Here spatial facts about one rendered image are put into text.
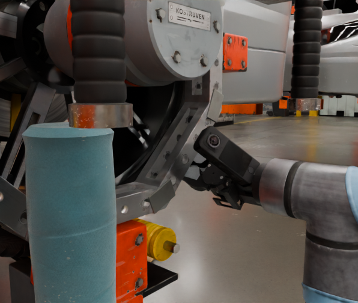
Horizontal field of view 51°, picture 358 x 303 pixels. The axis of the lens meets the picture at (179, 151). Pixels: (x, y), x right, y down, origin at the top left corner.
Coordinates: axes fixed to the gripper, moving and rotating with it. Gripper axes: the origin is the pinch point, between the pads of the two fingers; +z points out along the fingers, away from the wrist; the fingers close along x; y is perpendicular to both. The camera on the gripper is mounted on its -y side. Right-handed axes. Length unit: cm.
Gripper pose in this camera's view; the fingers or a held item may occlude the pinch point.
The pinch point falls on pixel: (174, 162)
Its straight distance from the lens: 74.5
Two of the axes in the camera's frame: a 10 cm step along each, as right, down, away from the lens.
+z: -7.5, -1.0, 6.5
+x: 4.7, -7.8, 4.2
